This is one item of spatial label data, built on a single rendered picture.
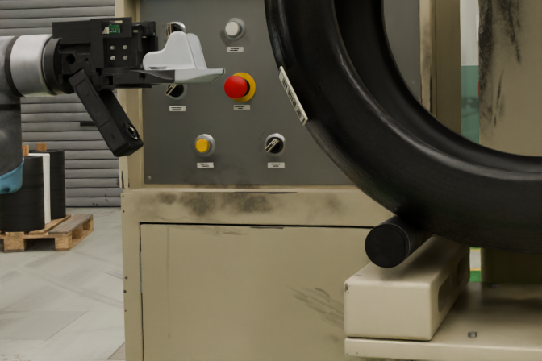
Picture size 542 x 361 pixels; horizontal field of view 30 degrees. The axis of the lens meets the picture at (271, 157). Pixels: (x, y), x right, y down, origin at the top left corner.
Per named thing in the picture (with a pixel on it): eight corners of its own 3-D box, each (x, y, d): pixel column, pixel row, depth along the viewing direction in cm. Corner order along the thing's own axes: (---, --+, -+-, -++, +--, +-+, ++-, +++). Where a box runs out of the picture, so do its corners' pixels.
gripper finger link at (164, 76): (169, 68, 113) (98, 71, 116) (169, 82, 113) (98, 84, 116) (185, 70, 118) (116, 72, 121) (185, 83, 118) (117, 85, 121)
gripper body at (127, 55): (135, 16, 115) (41, 20, 119) (137, 92, 115) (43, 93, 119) (161, 21, 122) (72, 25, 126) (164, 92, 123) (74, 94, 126)
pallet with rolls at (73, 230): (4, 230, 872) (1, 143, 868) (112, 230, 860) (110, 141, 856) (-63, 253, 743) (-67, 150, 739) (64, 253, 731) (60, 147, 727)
